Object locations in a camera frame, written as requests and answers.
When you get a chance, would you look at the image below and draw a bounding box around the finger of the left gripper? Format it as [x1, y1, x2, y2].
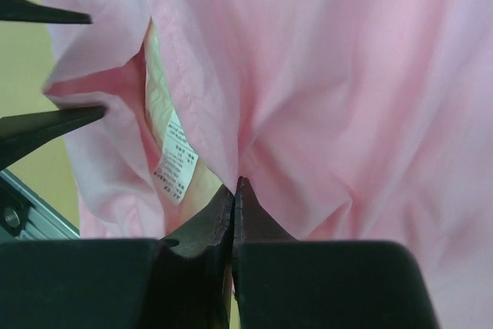
[1, 0, 92, 25]
[1, 106, 106, 170]

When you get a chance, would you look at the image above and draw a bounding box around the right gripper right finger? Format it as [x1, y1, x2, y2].
[233, 177, 295, 328]

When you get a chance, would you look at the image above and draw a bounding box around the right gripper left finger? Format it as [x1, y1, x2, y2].
[153, 186, 234, 328]

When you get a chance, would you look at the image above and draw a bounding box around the cream pillow yellow edge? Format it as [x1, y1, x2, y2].
[144, 23, 221, 213]

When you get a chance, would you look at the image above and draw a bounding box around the pink pillowcase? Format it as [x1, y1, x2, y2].
[42, 0, 492, 328]

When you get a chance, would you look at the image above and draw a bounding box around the metal table frame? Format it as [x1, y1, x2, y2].
[1, 170, 79, 242]

